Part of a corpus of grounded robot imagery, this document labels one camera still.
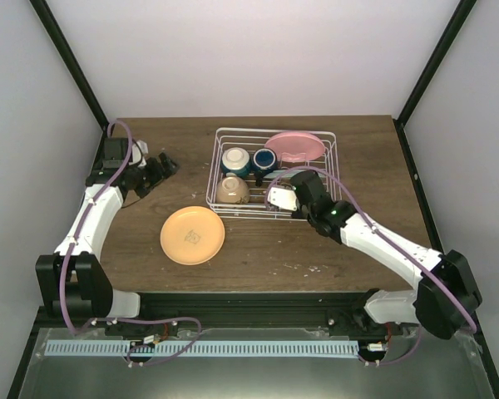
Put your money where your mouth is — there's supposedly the mint green flower plate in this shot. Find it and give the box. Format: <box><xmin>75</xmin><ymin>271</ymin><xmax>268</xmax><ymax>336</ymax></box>
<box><xmin>263</xmin><ymin>168</ymin><xmax>300</xmax><ymax>181</ymax></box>

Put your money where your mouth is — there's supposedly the cream shallow bowl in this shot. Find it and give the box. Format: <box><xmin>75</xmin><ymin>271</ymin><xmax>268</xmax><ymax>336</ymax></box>
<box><xmin>215</xmin><ymin>175</ymin><xmax>250</xmax><ymax>204</ymax></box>

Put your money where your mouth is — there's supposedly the cream and blue bowl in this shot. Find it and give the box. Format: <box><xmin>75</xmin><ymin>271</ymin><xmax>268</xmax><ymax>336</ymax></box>
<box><xmin>220</xmin><ymin>147</ymin><xmax>251</xmax><ymax>178</ymax></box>

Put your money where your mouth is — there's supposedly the pink plate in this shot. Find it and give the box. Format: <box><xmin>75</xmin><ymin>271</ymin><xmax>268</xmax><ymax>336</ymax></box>
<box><xmin>264</xmin><ymin>131</ymin><xmax>325</xmax><ymax>163</ymax></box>

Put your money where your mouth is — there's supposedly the dark blue mug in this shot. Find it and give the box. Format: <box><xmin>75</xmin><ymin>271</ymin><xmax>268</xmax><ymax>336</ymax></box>
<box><xmin>251</xmin><ymin>148</ymin><xmax>278</xmax><ymax>187</ymax></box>

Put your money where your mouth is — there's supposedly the orange plate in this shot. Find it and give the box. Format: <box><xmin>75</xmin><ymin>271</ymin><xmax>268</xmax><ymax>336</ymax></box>
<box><xmin>160</xmin><ymin>206</ymin><xmax>225</xmax><ymax>266</ymax></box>

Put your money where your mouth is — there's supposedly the white wire dish rack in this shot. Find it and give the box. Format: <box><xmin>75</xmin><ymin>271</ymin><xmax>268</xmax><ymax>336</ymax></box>
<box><xmin>206</xmin><ymin>127</ymin><xmax>342</xmax><ymax>219</ymax></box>

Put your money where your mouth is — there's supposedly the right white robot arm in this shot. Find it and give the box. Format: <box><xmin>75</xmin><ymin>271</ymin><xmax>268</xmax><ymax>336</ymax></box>
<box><xmin>264</xmin><ymin>166</ymin><xmax>482</xmax><ymax>339</ymax></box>

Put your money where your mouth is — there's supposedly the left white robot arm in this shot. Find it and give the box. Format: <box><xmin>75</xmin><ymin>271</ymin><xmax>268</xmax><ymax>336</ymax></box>
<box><xmin>35</xmin><ymin>138</ymin><xmax>180</xmax><ymax>336</ymax></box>

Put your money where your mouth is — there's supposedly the light blue slotted strip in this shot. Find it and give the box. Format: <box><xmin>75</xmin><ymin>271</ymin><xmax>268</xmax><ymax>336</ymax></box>
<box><xmin>44</xmin><ymin>340</ymin><xmax>359</xmax><ymax>358</ymax></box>

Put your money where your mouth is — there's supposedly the metal front sheet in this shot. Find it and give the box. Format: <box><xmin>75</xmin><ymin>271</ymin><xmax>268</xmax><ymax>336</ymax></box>
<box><xmin>9</xmin><ymin>328</ymin><xmax>495</xmax><ymax>398</ymax></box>

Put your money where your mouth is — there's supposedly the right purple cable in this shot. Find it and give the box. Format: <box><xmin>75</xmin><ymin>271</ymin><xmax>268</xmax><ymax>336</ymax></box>
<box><xmin>264</xmin><ymin>165</ymin><xmax>477</xmax><ymax>367</ymax></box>

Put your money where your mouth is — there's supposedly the purple cable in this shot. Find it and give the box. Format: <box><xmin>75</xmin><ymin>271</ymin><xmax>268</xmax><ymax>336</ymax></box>
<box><xmin>60</xmin><ymin>119</ymin><xmax>202</xmax><ymax>367</ymax></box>
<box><xmin>264</xmin><ymin>165</ymin><xmax>477</xmax><ymax>367</ymax></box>

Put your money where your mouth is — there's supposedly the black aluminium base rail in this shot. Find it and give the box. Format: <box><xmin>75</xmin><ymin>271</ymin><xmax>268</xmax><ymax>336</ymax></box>
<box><xmin>37</xmin><ymin>292</ymin><xmax>479</xmax><ymax>337</ymax></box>

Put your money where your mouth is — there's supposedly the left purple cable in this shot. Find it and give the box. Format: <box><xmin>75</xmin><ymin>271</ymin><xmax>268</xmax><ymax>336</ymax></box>
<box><xmin>60</xmin><ymin>119</ymin><xmax>202</xmax><ymax>367</ymax></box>

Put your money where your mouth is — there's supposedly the left black frame post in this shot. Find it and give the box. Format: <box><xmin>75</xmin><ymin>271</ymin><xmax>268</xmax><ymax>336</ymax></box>
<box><xmin>29</xmin><ymin>0</ymin><xmax>109</xmax><ymax>131</ymax></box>

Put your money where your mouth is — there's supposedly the black frame post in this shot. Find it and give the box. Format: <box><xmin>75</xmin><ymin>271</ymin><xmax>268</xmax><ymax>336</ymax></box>
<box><xmin>29</xmin><ymin>0</ymin><xmax>109</xmax><ymax>131</ymax></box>
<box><xmin>398</xmin><ymin>0</ymin><xmax>479</xmax><ymax>121</ymax></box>

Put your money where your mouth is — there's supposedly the right black frame post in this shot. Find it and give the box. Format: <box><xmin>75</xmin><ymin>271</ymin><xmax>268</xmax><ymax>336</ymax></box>
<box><xmin>398</xmin><ymin>0</ymin><xmax>479</xmax><ymax>121</ymax></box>

